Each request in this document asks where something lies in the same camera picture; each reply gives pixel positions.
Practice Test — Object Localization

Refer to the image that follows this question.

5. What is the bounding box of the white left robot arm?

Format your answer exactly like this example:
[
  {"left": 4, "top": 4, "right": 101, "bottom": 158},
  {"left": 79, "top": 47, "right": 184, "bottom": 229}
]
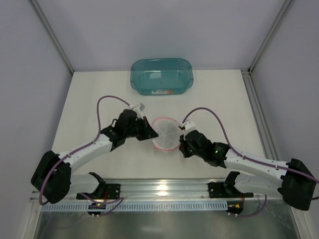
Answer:
[{"left": 30, "top": 110, "right": 158, "bottom": 204}]

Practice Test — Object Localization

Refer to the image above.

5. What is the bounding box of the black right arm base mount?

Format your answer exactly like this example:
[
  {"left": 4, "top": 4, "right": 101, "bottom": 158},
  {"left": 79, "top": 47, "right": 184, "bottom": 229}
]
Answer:
[{"left": 207, "top": 171, "right": 254, "bottom": 198}]

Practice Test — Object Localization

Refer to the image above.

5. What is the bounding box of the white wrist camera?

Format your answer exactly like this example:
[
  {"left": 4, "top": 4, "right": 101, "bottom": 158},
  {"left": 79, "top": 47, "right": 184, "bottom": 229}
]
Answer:
[
  {"left": 178, "top": 120, "right": 196, "bottom": 132},
  {"left": 129, "top": 103, "right": 145, "bottom": 119}
]

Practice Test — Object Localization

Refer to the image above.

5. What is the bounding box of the aluminium frame post left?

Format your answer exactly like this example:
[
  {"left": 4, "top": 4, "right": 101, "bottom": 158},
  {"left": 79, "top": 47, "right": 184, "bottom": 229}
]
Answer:
[{"left": 28, "top": 0, "right": 75, "bottom": 75}]

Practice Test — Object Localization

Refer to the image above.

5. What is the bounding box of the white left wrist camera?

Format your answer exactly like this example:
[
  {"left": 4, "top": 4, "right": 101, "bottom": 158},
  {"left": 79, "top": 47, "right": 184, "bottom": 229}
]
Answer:
[{"left": 129, "top": 103, "right": 145, "bottom": 119}]

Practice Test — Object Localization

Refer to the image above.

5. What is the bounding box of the white slotted cable duct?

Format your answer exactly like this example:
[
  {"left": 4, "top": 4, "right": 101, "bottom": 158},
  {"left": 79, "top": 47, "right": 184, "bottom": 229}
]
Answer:
[{"left": 41, "top": 201, "right": 228, "bottom": 213}]

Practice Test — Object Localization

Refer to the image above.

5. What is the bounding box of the teal plastic bin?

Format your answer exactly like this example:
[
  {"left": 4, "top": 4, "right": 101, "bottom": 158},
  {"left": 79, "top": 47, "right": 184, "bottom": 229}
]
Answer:
[{"left": 130, "top": 58, "right": 194, "bottom": 96}]

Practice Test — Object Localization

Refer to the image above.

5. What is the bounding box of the aluminium frame post right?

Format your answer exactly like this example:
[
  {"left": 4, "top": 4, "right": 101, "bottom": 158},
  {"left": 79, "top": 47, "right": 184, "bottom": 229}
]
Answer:
[{"left": 248, "top": 0, "right": 295, "bottom": 73}]

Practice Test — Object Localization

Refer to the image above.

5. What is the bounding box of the aluminium frame post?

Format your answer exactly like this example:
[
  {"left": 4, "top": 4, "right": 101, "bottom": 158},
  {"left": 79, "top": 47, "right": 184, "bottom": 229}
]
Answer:
[
  {"left": 28, "top": 0, "right": 75, "bottom": 75},
  {"left": 248, "top": 0, "right": 295, "bottom": 73}
]

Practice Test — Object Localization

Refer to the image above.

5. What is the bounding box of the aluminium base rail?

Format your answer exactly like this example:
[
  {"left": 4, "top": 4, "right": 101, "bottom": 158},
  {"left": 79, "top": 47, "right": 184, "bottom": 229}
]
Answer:
[{"left": 29, "top": 178, "right": 275, "bottom": 200}]

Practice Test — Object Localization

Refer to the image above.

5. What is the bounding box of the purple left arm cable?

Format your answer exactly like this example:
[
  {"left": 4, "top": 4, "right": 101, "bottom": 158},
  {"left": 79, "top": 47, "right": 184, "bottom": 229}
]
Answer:
[{"left": 39, "top": 95, "right": 133, "bottom": 206}]

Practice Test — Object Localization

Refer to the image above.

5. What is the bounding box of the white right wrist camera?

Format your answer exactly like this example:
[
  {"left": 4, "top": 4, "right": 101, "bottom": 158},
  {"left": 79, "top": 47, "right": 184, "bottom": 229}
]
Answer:
[{"left": 178, "top": 120, "right": 196, "bottom": 132}]

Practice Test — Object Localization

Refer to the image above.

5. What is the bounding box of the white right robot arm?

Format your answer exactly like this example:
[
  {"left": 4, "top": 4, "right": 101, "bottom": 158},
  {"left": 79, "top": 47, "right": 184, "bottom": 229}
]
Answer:
[{"left": 179, "top": 130, "right": 317, "bottom": 211}]

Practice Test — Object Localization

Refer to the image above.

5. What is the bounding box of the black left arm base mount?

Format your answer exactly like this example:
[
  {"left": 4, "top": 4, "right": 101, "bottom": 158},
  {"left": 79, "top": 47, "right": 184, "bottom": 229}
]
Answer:
[{"left": 76, "top": 172, "right": 121, "bottom": 200}]

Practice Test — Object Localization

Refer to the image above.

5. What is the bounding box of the white mesh laundry bag pink trim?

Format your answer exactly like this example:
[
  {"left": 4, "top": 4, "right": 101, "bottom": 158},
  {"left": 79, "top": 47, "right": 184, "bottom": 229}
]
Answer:
[{"left": 152, "top": 117, "right": 181, "bottom": 152}]

